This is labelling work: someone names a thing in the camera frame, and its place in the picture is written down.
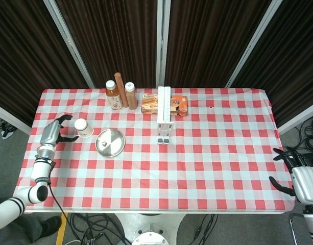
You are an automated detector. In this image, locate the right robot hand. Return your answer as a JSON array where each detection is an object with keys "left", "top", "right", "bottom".
[{"left": 269, "top": 147, "right": 313, "bottom": 205}]

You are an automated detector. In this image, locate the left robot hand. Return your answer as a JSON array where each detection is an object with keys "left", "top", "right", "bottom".
[{"left": 40, "top": 114, "right": 80, "bottom": 149}]

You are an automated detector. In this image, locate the white paper cup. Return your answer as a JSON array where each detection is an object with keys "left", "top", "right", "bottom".
[{"left": 74, "top": 118, "right": 94, "bottom": 139}]

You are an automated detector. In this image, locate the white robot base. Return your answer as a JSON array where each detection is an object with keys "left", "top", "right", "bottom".
[{"left": 115, "top": 213, "right": 187, "bottom": 245}]

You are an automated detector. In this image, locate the round silver metal plate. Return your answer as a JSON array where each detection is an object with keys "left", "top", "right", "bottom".
[{"left": 95, "top": 129, "right": 127, "bottom": 158}]

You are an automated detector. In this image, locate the orange tea bottle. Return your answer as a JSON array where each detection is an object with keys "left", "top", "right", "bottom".
[{"left": 105, "top": 80, "right": 122, "bottom": 111}]

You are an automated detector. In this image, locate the wooden rolling pin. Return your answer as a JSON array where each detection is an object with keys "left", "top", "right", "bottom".
[{"left": 114, "top": 72, "right": 129, "bottom": 108}]

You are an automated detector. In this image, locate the brown drink bottle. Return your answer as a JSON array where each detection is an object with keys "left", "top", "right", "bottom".
[{"left": 124, "top": 82, "right": 138, "bottom": 110}]

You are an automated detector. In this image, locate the black shoe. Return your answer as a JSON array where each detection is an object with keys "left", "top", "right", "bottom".
[{"left": 40, "top": 215, "right": 62, "bottom": 238}]

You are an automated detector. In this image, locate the orange biscuit box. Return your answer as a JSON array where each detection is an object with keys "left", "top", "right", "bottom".
[{"left": 141, "top": 92, "right": 159, "bottom": 114}]

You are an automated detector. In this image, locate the white folding stand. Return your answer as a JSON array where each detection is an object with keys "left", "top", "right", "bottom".
[{"left": 156, "top": 86, "right": 175, "bottom": 145}]

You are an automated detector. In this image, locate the red white checkered tablecloth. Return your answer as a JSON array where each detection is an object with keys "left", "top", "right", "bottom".
[{"left": 12, "top": 87, "right": 296, "bottom": 214}]

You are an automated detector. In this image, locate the orange tissue pack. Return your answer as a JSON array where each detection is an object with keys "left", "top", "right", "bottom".
[{"left": 171, "top": 94, "right": 189, "bottom": 117}]

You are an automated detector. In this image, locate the white partition base rail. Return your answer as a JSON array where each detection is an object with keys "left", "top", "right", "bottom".
[
  {"left": 277, "top": 100, "right": 313, "bottom": 135},
  {"left": 0, "top": 102, "right": 32, "bottom": 135}
]

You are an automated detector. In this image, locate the black floor cable bundle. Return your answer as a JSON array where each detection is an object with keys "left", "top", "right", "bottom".
[
  {"left": 61, "top": 213, "right": 133, "bottom": 245},
  {"left": 283, "top": 118, "right": 313, "bottom": 156}
]

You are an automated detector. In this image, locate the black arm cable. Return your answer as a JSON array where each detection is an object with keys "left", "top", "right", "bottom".
[{"left": 46, "top": 163, "right": 70, "bottom": 225}]

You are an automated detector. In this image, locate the white partition post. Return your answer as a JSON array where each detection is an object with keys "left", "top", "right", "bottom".
[
  {"left": 156, "top": 0, "right": 172, "bottom": 89},
  {"left": 225, "top": 0, "right": 283, "bottom": 89},
  {"left": 43, "top": 0, "right": 95, "bottom": 89}
]

